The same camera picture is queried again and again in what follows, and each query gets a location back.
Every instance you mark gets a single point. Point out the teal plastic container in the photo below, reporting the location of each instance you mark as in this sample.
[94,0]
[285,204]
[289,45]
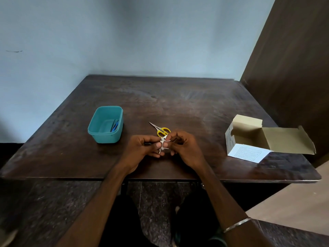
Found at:
[102,124]

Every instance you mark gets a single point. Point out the person's left hand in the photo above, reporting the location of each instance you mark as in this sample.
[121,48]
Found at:
[136,151]

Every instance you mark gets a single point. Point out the blue tools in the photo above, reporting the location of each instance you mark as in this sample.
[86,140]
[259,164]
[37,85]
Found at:
[113,125]

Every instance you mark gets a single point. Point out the blue-handled small tool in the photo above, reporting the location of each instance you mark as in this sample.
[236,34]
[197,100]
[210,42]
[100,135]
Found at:
[115,126]

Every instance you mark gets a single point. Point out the person's right hand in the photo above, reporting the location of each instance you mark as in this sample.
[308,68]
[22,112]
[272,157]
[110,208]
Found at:
[189,150]

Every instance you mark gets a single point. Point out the white cardboard box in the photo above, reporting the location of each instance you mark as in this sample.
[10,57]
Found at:
[246,153]

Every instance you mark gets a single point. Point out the person's right forearm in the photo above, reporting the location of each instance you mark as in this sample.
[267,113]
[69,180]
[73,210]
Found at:
[228,203]

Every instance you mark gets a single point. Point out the beige board surface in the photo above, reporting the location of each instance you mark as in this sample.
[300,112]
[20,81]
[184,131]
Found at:
[295,210]

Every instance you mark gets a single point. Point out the white wipe pad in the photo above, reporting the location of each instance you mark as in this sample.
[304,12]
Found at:
[165,149]

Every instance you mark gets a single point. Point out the brown wooden cabinet panel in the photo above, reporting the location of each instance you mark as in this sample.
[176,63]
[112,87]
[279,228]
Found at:
[293,79]

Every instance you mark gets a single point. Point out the person's left forearm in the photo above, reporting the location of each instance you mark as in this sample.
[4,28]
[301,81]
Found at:
[92,213]

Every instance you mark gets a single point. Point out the person's right foot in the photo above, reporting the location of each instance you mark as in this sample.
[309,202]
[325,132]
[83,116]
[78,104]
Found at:
[177,209]

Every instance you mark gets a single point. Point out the black metal table frame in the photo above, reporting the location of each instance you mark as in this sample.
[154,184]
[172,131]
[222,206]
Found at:
[124,187]

